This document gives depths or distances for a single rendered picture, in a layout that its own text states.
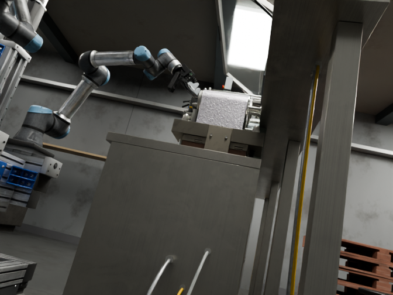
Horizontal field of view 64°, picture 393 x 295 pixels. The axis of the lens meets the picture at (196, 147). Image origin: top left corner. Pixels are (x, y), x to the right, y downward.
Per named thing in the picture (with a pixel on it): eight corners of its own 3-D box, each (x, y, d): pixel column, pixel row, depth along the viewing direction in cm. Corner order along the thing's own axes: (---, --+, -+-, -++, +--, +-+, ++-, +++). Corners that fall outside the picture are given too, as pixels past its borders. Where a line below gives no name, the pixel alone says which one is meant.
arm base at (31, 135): (5, 137, 164) (13, 120, 167) (21, 146, 179) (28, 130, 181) (32, 144, 163) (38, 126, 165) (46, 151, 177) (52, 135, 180)
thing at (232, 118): (192, 137, 156) (200, 104, 161) (238, 146, 151) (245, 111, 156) (192, 137, 156) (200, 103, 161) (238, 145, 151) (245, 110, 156)
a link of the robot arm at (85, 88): (33, 126, 182) (89, 53, 188) (51, 135, 196) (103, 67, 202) (44, 135, 177) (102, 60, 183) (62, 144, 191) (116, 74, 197)
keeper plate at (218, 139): (204, 150, 132) (209, 126, 135) (227, 154, 130) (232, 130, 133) (203, 148, 130) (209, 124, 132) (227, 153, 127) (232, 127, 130)
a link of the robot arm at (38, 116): (16, 123, 170) (26, 100, 174) (35, 132, 182) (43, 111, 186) (33, 125, 166) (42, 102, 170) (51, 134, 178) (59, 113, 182)
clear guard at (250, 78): (226, 73, 270) (227, 72, 270) (269, 109, 254) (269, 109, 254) (216, -28, 171) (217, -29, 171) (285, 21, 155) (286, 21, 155)
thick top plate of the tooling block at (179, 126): (178, 142, 152) (181, 130, 154) (260, 157, 144) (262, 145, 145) (171, 130, 137) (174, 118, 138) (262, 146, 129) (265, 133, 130)
